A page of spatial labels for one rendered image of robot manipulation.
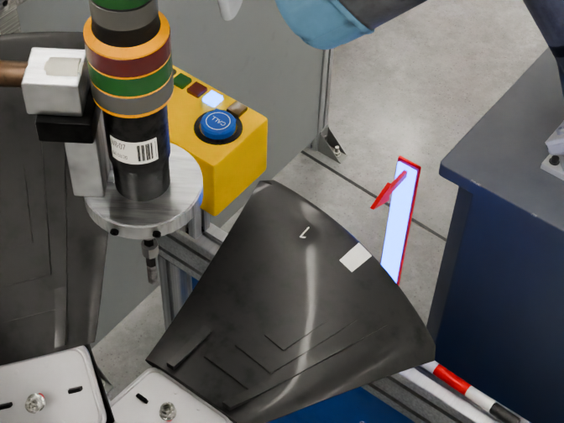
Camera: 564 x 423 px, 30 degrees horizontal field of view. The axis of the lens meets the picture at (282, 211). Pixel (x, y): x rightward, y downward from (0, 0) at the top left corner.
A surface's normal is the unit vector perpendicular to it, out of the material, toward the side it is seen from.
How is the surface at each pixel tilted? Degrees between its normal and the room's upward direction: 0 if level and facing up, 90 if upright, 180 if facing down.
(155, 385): 7
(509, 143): 0
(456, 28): 0
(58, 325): 39
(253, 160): 90
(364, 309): 22
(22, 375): 48
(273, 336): 12
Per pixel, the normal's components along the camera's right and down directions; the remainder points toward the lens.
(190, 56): 0.79, 0.47
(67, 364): -0.18, 0.10
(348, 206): 0.03, -0.65
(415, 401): -0.61, 0.59
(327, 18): -0.18, 0.74
